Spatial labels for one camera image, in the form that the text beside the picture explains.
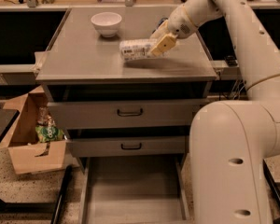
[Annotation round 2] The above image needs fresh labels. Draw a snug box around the brown cardboard box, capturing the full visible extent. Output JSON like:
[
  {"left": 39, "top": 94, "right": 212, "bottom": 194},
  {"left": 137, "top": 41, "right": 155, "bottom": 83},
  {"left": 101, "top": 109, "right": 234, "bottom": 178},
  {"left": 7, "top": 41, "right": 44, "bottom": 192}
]
[{"left": 0, "top": 87, "right": 75, "bottom": 175}]

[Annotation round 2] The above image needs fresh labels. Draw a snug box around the clear plastic water bottle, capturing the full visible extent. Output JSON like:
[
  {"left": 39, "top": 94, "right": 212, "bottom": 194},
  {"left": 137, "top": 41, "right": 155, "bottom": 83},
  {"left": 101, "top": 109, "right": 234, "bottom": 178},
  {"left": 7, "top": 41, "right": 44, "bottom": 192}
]
[{"left": 119, "top": 39, "right": 163, "bottom": 61}]

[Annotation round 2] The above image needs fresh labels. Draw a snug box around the grey middle drawer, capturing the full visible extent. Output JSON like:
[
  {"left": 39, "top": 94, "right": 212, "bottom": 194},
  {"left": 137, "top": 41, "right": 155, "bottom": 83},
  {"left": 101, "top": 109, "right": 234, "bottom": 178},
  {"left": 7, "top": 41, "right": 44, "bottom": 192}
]
[{"left": 67, "top": 136, "right": 188, "bottom": 158}]

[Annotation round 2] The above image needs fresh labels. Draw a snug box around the grey open bottom drawer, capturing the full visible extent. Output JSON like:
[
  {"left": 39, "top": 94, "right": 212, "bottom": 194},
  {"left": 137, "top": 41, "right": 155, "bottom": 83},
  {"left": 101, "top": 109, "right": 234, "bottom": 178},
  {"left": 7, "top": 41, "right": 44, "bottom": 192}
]
[{"left": 78, "top": 155, "right": 190, "bottom": 224}]

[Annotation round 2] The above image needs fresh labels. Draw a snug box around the black small table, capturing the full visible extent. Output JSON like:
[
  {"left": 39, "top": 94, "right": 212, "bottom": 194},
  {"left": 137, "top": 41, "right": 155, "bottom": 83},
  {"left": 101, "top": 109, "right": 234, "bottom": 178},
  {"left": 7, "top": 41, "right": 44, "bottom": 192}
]
[{"left": 0, "top": 108, "right": 21, "bottom": 157}]

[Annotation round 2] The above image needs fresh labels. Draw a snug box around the grey drawer cabinet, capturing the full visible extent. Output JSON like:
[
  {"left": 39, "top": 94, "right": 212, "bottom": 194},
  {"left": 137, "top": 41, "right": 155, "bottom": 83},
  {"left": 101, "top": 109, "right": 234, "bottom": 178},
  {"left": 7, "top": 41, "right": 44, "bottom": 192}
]
[{"left": 37, "top": 7, "right": 216, "bottom": 157}]

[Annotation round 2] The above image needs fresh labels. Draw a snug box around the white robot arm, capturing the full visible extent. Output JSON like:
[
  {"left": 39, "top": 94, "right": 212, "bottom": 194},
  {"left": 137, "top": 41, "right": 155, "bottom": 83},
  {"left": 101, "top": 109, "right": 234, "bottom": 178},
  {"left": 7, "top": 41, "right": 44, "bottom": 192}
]
[{"left": 189, "top": 0, "right": 280, "bottom": 224}]

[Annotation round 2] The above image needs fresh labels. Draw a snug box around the black chair base leg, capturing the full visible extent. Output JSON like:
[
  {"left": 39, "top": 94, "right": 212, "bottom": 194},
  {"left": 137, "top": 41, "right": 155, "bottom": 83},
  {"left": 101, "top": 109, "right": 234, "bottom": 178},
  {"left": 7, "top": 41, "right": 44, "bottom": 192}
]
[{"left": 263, "top": 162, "right": 280, "bottom": 210}]

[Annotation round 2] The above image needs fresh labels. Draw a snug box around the black metal stand leg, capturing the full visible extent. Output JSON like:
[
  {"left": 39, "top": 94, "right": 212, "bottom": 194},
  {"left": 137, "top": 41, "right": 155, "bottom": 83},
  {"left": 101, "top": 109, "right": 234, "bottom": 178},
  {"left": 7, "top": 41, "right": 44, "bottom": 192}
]
[{"left": 0, "top": 165, "right": 73, "bottom": 224}]

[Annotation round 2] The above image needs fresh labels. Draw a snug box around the white ceramic bowl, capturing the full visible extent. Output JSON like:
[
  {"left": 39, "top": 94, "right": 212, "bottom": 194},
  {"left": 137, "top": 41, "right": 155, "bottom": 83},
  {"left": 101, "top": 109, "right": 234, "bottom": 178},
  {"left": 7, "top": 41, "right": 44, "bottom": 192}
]
[{"left": 91, "top": 12, "right": 122, "bottom": 37}]

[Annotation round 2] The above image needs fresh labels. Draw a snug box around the grey top drawer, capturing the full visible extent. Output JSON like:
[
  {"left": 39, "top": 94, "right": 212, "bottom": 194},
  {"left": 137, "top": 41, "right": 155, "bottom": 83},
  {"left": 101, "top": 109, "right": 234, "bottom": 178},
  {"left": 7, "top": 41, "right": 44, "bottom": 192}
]
[{"left": 48, "top": 99, "right": 209, "bottom": 130}]

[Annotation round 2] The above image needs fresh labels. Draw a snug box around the green snack bag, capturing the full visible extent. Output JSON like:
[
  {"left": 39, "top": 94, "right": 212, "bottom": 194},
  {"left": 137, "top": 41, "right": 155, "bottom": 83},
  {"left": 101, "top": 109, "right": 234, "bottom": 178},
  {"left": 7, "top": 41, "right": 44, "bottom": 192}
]
[{"left": 35, "top": 126, "right": 63, "bottom": 143}]

